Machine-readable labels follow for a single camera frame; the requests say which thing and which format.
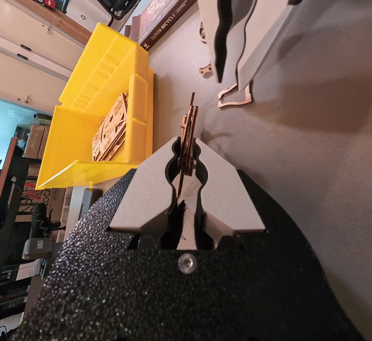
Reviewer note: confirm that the wooden beam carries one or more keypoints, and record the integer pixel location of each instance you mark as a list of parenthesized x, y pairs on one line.
[(66, 26)]

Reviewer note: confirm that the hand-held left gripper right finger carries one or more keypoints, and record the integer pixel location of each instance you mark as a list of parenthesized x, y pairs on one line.
[(229, 198)]

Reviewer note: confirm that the dark grey block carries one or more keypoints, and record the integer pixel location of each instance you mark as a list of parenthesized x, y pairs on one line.
[(91, 204)]

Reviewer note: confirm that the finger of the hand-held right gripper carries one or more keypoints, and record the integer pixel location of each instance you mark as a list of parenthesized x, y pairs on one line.
[(267, 12), (209, 4)]

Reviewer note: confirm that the printed cardboard box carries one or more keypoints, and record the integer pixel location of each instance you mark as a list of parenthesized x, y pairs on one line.
[(55, 201)]

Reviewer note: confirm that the wooden bicycle fork piece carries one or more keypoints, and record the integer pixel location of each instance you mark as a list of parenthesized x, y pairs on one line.
[(234, 103)]

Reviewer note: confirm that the wooden spoked wheel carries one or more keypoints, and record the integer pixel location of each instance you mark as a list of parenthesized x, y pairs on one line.
[(202, 31)]

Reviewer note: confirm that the small wooden link piece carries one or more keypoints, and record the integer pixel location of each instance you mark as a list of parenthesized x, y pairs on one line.
[(205, 71)]

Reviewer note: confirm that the brown puzzle box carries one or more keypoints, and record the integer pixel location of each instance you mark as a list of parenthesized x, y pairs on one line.
[(162, 4)]

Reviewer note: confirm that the stack of wooden puzzle sheets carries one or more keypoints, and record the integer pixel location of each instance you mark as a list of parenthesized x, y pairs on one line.
[(112, 126)]

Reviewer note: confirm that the plain cardboard boxes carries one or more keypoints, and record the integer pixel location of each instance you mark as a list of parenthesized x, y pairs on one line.
[(36, 140)]

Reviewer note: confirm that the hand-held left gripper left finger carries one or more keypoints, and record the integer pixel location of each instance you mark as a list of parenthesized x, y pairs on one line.
[(139, 195)]

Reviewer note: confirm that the wooden bicycle frame assembly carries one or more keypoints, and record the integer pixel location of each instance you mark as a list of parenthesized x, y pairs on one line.
[(187, 132)]

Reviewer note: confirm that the yellow plastic bin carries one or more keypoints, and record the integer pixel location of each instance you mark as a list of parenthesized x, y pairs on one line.
[(87, 85)]

